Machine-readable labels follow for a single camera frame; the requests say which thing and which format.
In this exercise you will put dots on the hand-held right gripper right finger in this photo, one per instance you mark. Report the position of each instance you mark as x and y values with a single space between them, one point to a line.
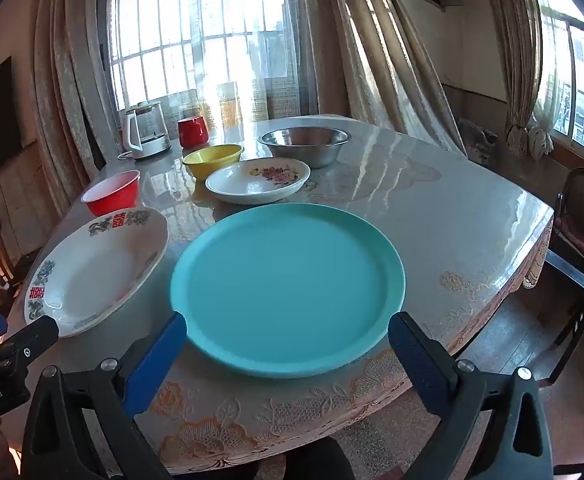
419 365

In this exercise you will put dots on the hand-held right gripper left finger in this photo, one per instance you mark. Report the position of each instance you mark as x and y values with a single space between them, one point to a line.
157 360

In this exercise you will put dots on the white plate with dragon print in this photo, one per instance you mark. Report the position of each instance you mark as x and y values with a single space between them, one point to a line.
97 275

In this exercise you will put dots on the teal plastic plate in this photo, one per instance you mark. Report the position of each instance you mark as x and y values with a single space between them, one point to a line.
287 290

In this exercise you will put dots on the red plastic bowl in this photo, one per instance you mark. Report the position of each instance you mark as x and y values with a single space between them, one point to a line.
114 202

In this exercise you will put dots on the white plate with floral print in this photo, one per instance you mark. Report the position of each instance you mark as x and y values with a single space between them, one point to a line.
252 185

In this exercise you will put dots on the yellow plastic bowl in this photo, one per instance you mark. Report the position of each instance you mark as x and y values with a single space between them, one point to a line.
212 157

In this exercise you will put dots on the stainless steel bowl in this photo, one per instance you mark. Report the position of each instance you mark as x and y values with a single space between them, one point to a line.
317 155

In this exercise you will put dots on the dark wooden chair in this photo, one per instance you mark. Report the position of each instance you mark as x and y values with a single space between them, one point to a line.
572 272

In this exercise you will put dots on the round-back chair with pink cushion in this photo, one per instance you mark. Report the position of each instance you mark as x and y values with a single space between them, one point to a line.
572 230

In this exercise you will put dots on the white electric kettle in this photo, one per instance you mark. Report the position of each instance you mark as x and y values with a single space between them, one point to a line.
144 140

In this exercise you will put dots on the patterned fabric bundle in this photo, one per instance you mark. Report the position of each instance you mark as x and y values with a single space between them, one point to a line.
479 145

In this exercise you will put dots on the red mug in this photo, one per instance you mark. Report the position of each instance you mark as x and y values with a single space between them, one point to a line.
192 132

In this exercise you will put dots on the tied white sheer curtain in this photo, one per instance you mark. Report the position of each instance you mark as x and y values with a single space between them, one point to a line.
541 140

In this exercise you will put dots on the beige curtain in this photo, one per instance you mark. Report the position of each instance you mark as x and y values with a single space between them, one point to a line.
72 85
387 60
517 60

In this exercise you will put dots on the sheer mesh curtain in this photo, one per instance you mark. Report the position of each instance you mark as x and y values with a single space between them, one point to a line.
272 90

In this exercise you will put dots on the side window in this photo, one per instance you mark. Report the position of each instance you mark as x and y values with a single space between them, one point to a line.
582 90

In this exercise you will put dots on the large barred window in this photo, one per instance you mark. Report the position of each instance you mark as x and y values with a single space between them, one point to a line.
142 35

